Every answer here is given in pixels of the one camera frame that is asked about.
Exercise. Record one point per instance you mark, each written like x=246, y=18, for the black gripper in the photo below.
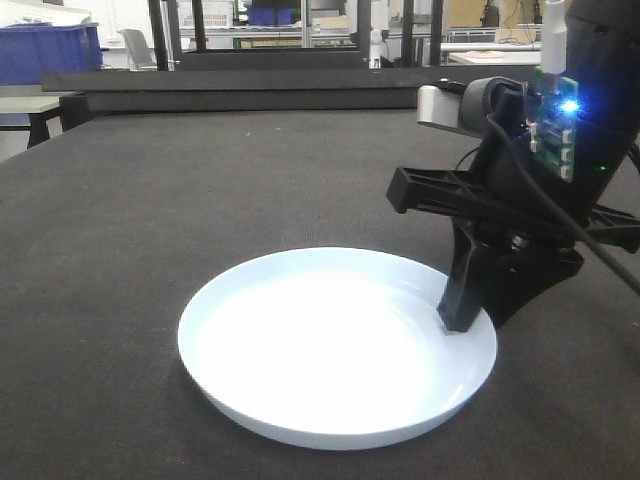
x=501, y=280

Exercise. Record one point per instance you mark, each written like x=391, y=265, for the pale blue round tray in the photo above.
x=332, y=348

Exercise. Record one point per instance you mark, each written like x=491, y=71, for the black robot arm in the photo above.
x=602, y=56

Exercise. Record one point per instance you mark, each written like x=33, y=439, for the blue bin on shelf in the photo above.
x=270, y=16

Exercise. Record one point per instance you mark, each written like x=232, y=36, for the green circuit board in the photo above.
x=553, y=123

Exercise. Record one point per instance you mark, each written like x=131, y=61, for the white background workbench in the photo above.
x=492, y=53

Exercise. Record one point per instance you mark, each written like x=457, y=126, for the white usb plug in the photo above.
x=553, y=38

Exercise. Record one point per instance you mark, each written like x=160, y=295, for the grey office chair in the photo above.
x=137, y=50

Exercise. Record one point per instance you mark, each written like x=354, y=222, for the white side table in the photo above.
x=39, y=109

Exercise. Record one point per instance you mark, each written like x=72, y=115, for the blue plastic crate stack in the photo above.
x=29, y=50

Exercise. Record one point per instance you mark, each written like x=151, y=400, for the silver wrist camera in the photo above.
x=457, y=107

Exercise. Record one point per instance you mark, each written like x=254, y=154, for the black table back rail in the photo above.
x=260, y=90

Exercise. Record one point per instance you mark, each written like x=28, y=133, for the black metal frame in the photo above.
x=292, y=47

